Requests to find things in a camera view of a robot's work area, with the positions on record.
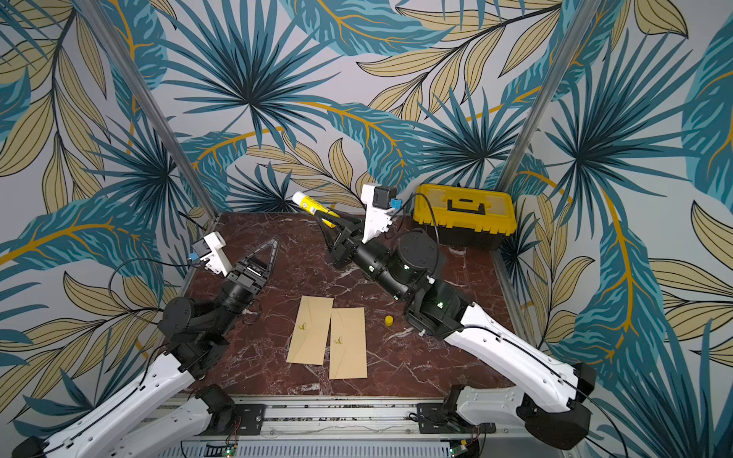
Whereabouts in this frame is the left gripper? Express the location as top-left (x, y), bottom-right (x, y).
top-left (210, 235), bottom-right (281, 336)

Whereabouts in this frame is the yellow glue stick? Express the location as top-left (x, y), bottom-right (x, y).
top-left (292, 192), bottom-right (339, 218)

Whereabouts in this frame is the manila envelope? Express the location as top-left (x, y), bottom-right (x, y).
top-left (286, 296), bottom-right (333, 366)
top-left (329, 307), bottom-right (368, 380)

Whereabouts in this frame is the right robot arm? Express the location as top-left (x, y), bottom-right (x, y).
top-left (315, 211), bottom-right (596, 450)

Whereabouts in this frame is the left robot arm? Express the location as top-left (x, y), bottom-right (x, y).
top-left (13, 232), bottom-right (280, 457)

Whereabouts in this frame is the yellow black toolbox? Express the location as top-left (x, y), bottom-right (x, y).
top-left (412, 183), bottom-right (517, 250)

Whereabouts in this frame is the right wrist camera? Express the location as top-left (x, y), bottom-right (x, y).
top-left (361, 183), bottom-right (403, 244)

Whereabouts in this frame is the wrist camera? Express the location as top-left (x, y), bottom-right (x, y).
top-left (361, 183), bottom-right (403, 244)
top-left (189, 232), bottom-right (232, 277)

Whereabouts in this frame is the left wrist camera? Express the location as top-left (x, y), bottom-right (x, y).
top-left (189, 232), bottom-right (232, 277)

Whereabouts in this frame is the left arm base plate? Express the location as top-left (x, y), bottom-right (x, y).
top-left (202, 404), bottom-right (266, 436)

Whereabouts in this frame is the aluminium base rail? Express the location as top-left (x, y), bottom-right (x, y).
top-left (161, 395), bottom-right (564, 457)

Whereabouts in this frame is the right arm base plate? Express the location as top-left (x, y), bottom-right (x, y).
top-left (408, 402), bottom-right (496, 434)

